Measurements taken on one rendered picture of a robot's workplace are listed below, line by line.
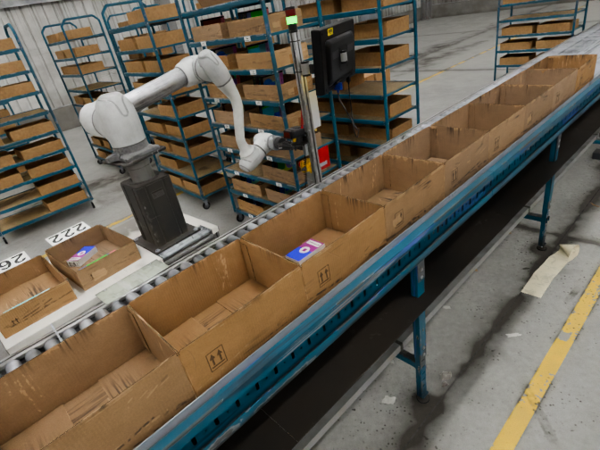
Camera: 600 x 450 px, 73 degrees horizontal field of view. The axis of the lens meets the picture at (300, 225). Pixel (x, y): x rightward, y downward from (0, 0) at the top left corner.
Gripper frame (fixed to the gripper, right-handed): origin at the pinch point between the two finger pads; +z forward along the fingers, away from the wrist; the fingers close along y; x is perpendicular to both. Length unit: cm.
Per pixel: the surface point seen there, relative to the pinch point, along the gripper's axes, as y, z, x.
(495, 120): 64, 82, -2
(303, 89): -1.7, 11.2, -33.0
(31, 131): -73, -325, -4
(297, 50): -1, 11, -52
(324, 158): 10.9, 6.4, 10.2
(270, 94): 22, -46, -23
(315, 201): -57, 68, -7
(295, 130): -8.2, 7.4, -13.0
